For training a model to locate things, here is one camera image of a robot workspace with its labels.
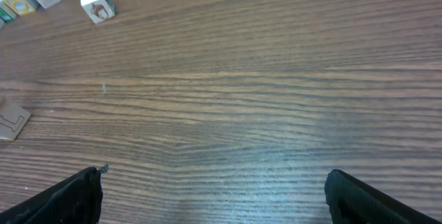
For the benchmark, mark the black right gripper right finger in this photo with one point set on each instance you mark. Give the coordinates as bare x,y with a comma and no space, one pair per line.
351,201

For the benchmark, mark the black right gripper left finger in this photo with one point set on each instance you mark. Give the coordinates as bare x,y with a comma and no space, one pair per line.
75,200

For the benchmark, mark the green edged trio block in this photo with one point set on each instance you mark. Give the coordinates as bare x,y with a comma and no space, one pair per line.
13,120

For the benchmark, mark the cream block left of trio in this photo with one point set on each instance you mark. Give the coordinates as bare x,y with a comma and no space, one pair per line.
99,10

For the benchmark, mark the cream block green edge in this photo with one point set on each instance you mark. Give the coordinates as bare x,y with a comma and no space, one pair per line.
7,14

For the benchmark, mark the cream block red grid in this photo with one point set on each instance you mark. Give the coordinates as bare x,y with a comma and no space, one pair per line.
23,7

